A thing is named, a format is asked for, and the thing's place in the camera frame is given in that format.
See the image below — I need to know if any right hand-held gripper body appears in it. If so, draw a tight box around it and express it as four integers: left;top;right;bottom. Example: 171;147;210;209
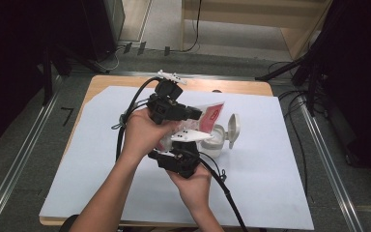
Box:
147;129;214;180

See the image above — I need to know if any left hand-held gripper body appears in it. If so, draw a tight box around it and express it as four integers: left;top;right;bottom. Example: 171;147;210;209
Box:
146;69;188;126

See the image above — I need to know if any red and white sugar bag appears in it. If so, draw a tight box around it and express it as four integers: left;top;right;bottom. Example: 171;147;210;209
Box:
158;101;226;153

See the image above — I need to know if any person's right hand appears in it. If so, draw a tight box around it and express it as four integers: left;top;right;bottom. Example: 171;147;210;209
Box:
166;163;213;213

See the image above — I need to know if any person's left hand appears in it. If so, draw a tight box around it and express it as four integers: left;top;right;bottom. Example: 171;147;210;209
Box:
122;107;175;161

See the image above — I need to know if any black cabinet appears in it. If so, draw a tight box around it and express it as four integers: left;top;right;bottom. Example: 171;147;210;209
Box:
80;0;126;63

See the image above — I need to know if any black stand leg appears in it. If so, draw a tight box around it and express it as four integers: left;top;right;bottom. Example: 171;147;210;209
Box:
255;47;324;82

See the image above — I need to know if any light wooden shelf unit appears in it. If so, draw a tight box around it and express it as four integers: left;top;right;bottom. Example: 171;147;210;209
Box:
180;0;334;61

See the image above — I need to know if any black curtain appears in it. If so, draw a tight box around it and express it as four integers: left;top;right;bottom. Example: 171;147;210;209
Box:
318;0;371;191

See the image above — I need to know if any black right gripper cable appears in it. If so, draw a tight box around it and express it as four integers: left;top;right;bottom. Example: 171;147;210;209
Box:
199;151;249;232

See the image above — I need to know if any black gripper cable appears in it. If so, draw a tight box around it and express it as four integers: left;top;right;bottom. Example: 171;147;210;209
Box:
199;151;249;232
110;76;162;162

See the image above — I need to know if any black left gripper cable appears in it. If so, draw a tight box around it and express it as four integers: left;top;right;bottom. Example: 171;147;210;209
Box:
110;76;162;162

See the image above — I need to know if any black hanging cable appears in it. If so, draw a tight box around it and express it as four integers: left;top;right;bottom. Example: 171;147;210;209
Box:
181;0;204;53

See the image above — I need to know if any black floor cable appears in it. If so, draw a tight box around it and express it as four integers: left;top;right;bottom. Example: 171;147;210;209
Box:
267;60;315;196

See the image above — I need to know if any metal floor rail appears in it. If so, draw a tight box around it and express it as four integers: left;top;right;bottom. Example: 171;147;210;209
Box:
298;93;365;232
0;73;63;232

